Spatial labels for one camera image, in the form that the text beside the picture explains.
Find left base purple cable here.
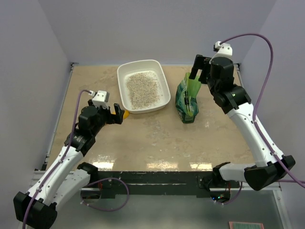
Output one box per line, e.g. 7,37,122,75
80,177,130,212

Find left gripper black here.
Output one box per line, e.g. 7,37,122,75
91,103,124,135

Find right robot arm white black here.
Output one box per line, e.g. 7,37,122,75
189,55,295,191

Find white litter box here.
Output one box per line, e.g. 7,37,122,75
117,60,171,114

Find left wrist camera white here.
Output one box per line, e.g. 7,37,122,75
92,90,110,109

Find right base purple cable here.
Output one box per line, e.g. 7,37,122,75
213,181,243,206

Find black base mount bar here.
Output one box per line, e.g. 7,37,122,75
86,171,240,198

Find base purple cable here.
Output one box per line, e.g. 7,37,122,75
213,181,243,206
80,177,130,212

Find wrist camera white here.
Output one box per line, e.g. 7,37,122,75
213,41,233,59
92,90,110,109

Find green litter bag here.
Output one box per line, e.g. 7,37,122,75
175,72,201,124

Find orange plastic scoop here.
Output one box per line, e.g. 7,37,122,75
112,110,130,122

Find pink green card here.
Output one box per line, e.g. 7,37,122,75
229,221,264,229

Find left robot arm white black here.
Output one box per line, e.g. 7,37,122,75
13,100,124,229

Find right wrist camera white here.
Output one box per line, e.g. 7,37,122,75
213,41,233,59

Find cat litter granules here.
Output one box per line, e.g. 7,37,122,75
125,71,163,110

